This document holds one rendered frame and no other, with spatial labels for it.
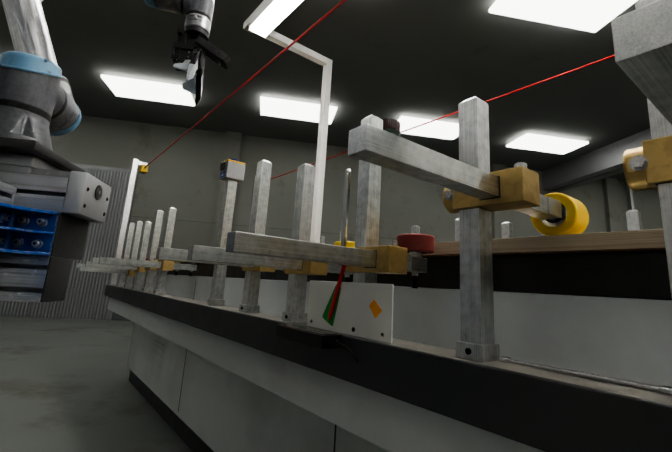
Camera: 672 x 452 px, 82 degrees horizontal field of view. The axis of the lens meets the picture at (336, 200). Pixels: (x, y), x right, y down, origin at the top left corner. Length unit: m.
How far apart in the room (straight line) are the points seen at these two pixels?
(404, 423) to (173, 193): 7.33
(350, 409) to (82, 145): 8.05
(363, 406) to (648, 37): 0.70
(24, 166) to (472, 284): 0.90
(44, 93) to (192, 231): 6.64
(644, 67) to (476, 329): 0.42
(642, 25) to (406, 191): 7.96
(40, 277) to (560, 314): 0.98
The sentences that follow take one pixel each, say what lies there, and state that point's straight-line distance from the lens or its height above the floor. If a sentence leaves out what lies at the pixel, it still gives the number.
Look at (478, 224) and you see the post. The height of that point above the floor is 0.89.
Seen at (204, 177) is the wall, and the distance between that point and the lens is 7.83.
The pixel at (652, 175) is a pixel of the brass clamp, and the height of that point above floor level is 0.93.
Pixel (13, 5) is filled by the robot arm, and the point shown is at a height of 1.45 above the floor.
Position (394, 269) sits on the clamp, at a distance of 0.73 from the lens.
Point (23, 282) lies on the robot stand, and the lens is 0.99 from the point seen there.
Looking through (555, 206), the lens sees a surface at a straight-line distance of 0.76.
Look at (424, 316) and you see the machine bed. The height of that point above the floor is 0.73.
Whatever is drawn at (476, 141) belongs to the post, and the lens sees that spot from 0.66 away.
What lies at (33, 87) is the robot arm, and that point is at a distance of 1.12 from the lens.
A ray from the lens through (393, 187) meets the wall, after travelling 8.14.
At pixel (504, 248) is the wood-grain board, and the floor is 0.88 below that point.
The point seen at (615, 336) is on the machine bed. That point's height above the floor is 0.74.
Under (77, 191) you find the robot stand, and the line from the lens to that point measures 0.97.
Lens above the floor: 0.79
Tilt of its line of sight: 13 degrees up
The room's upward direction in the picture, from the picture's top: 4 degrees clockwise
